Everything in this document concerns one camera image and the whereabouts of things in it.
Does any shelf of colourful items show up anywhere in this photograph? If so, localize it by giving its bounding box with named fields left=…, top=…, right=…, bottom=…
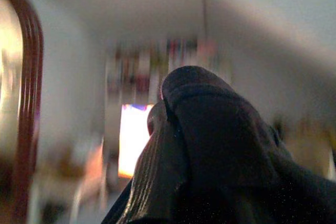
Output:
left=104, top=37, right=232, bottom=104

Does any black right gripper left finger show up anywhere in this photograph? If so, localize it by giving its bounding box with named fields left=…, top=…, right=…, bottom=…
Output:
left=101, top=100, right=189, bottom=224

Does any dark red wooden door frame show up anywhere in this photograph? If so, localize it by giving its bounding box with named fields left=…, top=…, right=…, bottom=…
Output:
left=0, top=0, right=45, bottom=224

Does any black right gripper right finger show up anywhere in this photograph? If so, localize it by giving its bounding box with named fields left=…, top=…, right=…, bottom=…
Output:
left=146, top=65, right=336, bottom=224

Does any bright white screen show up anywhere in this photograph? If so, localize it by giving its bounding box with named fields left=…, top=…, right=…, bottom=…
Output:
left=118, top=103, right=155, bottom=179

